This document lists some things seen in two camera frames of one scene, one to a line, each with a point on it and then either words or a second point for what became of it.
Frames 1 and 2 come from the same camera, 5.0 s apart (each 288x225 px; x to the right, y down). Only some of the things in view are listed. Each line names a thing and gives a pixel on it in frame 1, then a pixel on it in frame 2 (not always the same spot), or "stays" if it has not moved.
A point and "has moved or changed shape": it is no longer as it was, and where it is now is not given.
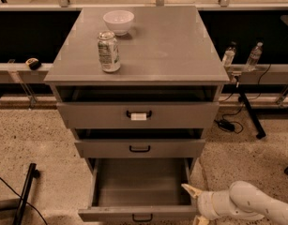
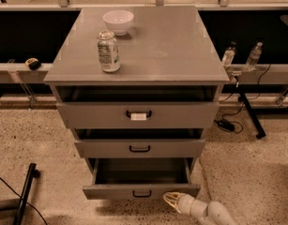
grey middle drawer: x=140 y=148 stays
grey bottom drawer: x=141 y=189 has moved or changed shape
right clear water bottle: x=250 y=64 stays
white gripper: x=206 y=203 → x=185 y=204
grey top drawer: x=138 y=115 stays
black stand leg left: x=34 y=172 stays
